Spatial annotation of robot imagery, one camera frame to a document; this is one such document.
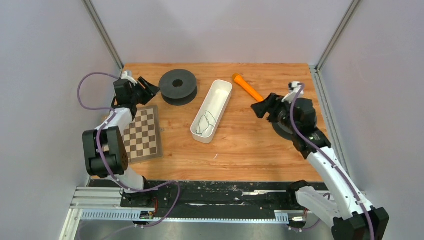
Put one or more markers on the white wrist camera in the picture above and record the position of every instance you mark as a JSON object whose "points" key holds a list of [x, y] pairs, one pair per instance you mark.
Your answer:
{"points": [[295, 90], [127, 75]]}

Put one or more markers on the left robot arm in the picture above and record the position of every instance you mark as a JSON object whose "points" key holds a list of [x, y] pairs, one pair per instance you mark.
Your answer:
{"points": [[104, 149]]}

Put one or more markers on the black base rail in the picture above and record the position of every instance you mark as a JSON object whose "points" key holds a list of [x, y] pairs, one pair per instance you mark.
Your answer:
{"points": [[189, 201]]}

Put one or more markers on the left aluminium frame post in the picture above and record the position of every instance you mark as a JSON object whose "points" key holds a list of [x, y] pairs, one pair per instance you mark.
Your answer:
{"points": [[96, 19]]}

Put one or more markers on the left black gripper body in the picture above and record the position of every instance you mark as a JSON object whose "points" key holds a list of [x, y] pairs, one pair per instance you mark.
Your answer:
{"points": [[137, 96]]}

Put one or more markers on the right aluminium frame post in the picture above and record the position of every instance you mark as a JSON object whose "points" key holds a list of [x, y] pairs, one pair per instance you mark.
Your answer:
{"points": [[351, 10]]}

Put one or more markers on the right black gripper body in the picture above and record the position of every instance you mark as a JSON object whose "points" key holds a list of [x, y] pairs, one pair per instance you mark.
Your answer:
{"points": [[281, 111]]}

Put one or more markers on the orange flashlight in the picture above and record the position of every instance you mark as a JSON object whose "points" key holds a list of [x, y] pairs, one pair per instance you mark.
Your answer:
{"points": [[238, 79]]}

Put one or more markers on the black spool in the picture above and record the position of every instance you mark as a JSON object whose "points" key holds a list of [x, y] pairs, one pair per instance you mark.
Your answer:
{"points": [[282, 130], [178, 87]]}

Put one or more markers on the white oblong tray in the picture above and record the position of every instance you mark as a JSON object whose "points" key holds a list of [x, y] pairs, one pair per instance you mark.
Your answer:
{"points": [[207, 120]]}

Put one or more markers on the aluminium frame post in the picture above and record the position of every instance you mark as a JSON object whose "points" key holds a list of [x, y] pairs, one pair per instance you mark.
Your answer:
{"points": [[351, 10], [96, 19]]}

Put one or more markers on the wooden chessboard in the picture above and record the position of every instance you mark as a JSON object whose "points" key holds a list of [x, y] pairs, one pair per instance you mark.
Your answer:
{"points": [[142, 137]]}

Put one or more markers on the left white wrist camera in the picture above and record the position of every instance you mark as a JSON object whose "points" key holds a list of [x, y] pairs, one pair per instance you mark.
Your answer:
{"points": [[127, 75]]}

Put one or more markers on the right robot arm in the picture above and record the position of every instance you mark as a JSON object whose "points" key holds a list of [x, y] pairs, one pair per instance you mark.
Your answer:
{"points": [[349, 215]]}

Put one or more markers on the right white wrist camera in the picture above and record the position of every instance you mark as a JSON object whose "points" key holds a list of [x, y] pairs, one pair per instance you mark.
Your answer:
{"points": [[295, 90]]}

